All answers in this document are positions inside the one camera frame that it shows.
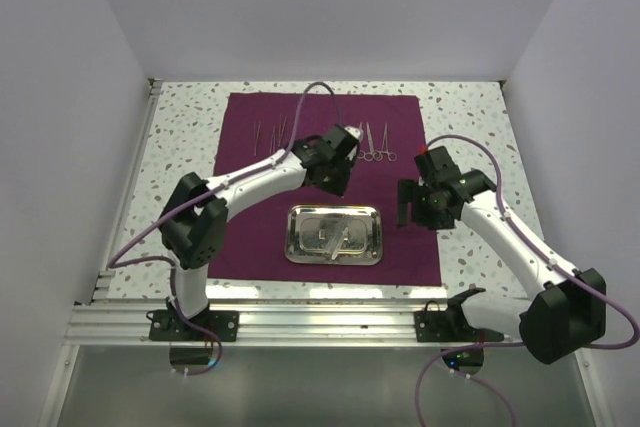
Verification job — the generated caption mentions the aluminium front rail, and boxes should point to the aluminium front rail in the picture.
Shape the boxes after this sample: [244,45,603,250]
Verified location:
[64,299,591,348]

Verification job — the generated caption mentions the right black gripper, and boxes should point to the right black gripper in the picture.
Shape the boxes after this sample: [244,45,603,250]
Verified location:
[397,177,454,230]

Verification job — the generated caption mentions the aluminium left rail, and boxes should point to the aluminium left rail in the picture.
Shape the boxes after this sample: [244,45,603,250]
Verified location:
[74,77,162,308]

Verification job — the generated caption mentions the aluminium rail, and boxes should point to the aluminium rail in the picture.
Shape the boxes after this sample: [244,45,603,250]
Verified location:
[64,299,591,348]
[74,77,162,308]

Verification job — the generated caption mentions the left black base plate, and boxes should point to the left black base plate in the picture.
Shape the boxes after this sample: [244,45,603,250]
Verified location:
[146,308,240,342]

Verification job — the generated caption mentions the purple cloth wrap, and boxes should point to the purple cloth wrap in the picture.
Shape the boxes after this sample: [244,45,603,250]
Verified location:
[208,93,441,286]

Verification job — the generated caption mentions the steel scalpel handle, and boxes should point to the steel scalpel handle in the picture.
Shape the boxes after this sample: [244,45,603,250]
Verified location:
[326,216,352,261]

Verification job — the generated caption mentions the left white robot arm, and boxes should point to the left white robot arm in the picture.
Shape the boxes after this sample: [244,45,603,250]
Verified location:
[159,124,363,340]

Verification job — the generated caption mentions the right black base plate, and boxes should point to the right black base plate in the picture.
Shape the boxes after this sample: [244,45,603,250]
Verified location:
[413,299,504,343]

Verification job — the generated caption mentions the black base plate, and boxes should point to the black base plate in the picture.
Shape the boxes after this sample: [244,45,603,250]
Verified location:
[146,308,240,342]
[413,299,504,343]

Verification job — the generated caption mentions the steel instrument tray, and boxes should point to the steel instrument tray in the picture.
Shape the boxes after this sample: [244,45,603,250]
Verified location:
[285,205,383,266]

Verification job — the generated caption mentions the thin steel forceps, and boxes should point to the thin steel forceps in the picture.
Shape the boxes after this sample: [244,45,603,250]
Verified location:
[270,115,288,155]

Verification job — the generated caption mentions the steel scissors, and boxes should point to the steel scissors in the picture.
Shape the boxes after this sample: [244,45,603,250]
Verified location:
[361,123,382,162]

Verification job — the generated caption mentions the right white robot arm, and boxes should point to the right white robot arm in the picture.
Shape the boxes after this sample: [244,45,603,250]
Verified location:
[397,147,606,364]

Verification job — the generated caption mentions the steel hemostat clamp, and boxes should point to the steel hemostat clamp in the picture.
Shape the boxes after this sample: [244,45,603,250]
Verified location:
[378,124,397,162]

